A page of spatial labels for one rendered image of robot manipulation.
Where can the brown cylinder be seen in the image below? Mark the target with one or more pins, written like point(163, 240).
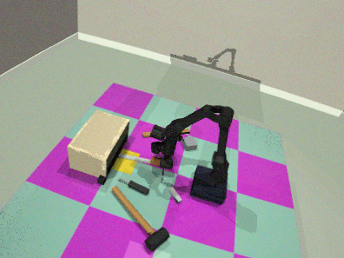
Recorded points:
point(153, 161)

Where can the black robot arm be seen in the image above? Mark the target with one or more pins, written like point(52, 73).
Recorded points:
point(173, 134)

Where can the beige low cabinet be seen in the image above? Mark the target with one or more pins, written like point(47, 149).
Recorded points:
point(95, 148)

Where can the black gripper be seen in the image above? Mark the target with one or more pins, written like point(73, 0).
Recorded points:
point(166, 162)

